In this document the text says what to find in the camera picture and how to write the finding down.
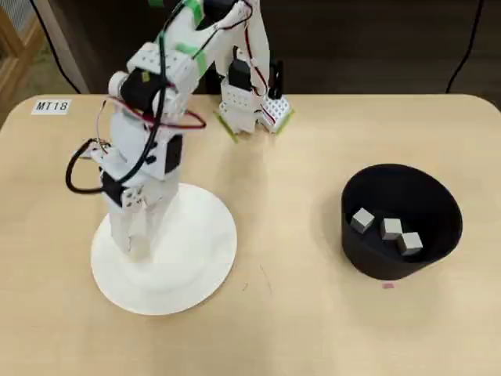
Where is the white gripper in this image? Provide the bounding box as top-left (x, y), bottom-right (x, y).
top-left (99, 111), bottom-right (185, 256)

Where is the white MT18 label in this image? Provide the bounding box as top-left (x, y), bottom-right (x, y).
top-left (31, 97), bottom-right (73, 116)

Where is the white perforated base plate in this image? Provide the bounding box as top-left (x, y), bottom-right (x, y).
top-left (262, 96), bottom-right (294, 133)

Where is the green tape under base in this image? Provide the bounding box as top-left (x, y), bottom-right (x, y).
top-left (214, 108), bottom-right (297, 144)

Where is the light wooden furniture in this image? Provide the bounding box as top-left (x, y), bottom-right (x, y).
top-left (0, 0), bottom-right (42, 126)

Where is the green tape strip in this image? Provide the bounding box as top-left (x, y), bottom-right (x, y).
top-left (182, 0), bottom-right (207, 24)
top-left (174, 41), bottom-right (208, 76)

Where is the white cube block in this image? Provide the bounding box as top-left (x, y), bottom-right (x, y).
top-left (350, 208), bottom-right (375, 236)
top-left (395, 232), bottom-right (424, 258)
top-left (380, 218), bottom-right (404, 242)

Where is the black pot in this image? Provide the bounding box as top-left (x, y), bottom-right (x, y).
top-left (340, 164), bottom-right (464, 281)

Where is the black background cable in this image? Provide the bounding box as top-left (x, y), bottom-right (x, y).
top-left (445, 0), bottom-right (485, 94)
top-left (34, 0), bottom-right (85, 93)

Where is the red servo cable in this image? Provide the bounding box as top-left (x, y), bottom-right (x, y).
top-left (96, 99), bottom-right (207, 133)
top-left (244, 0), bottom-right (277, 125)

